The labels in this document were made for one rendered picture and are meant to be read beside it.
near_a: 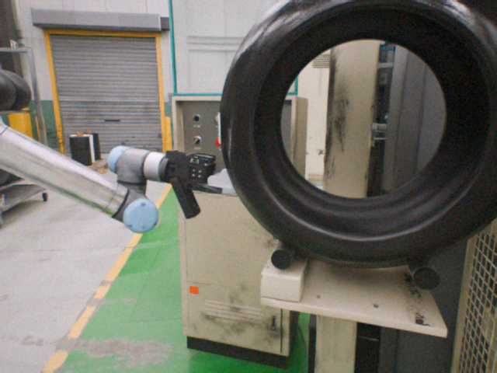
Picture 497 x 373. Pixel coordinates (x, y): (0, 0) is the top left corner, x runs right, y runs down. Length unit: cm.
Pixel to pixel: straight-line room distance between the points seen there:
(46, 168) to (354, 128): 77
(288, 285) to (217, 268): 92
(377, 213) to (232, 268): 86
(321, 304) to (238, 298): 93
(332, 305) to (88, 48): 997
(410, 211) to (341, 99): 36
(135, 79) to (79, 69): 140
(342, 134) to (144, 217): 60
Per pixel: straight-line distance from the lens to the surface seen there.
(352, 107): 103
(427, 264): 76
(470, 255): 117
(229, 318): 177
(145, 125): 997
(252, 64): 67
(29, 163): 76
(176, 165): 86
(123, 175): 91
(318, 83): 417
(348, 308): 79
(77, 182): 77
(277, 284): 77
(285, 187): 94
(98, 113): 1027
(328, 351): 131
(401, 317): 80
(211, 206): 155
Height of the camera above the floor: 122
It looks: 13 degrees down
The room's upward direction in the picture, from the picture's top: straight up
